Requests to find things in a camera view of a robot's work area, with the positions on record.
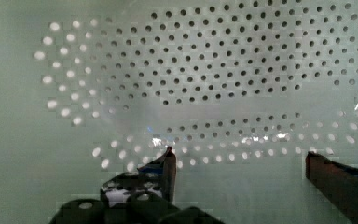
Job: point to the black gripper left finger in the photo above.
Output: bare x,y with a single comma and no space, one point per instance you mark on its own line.
158,176

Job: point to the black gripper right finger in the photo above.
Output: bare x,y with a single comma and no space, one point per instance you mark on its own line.
336,181

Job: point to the mint green oval strainer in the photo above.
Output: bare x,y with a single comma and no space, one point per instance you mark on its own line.
241,90

